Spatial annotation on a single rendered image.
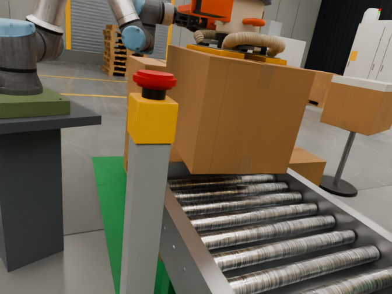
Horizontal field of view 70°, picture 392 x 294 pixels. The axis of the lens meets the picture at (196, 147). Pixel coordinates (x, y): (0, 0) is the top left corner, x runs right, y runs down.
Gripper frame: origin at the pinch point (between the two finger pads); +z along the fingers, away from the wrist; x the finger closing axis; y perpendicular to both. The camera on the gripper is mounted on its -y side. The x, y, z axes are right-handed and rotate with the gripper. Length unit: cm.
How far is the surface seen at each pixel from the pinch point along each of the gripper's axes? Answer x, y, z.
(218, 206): -67, 55, -11
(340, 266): -67, 91, 12
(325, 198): -61, 65, 31
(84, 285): -120, 28, -57
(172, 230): -64, 68, -34
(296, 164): -67, 23, 56
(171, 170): -62, 32, -23
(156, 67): -27, -41, -13
